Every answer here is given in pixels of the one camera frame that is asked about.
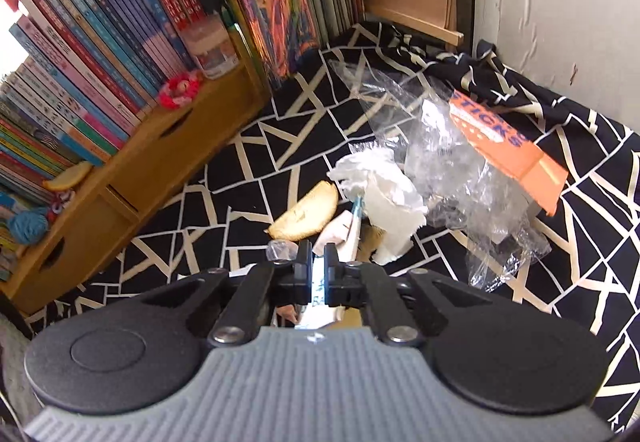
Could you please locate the yellow banana toy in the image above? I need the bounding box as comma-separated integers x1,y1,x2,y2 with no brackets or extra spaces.
42,161,94,193

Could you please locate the yellow brown fruit peel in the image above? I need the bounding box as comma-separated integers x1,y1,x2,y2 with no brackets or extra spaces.
269,179,340,241

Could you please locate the white pink plaid tissue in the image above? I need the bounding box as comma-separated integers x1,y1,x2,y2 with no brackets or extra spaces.
315,214,356,255

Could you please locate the small clear plastic wrapper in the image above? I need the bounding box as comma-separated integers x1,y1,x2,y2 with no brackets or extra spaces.
266,239,300,264

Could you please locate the black white patterned cloth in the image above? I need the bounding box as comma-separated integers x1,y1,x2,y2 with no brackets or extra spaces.
22,19,640,413

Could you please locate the wooden easel stand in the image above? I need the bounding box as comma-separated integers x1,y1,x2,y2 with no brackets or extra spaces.
364,4,465,48

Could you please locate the blue yarn ball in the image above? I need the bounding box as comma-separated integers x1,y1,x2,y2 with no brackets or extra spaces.
7,206,51,245

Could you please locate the small pink bead toy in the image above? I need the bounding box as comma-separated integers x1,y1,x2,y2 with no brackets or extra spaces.
49,189,77,214

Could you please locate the wooden desktop drawer shelf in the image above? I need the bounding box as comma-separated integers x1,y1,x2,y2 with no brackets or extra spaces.
0,29,273,318

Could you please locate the clear plastic jar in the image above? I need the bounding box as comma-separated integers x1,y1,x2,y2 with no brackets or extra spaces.
181,13,240,80

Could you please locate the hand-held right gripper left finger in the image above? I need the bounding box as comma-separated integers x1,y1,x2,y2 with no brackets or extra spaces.
140,239,315,348

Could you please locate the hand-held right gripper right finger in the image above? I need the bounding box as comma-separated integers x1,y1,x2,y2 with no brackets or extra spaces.
324,242,483,348

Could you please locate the brown cardboard piece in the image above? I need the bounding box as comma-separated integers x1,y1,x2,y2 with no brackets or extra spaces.
357,224,388,263

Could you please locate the large clear plastic bag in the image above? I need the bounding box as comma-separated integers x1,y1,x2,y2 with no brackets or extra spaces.
327,57,553,290

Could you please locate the row of upright books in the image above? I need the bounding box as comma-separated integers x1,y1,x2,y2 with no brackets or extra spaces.
0,0,236,283

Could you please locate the orange carton box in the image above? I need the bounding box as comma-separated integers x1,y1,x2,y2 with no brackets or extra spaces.
447,89,571,218

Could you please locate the long white paper receipt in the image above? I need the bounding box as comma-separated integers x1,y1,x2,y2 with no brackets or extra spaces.
295,207,366,330

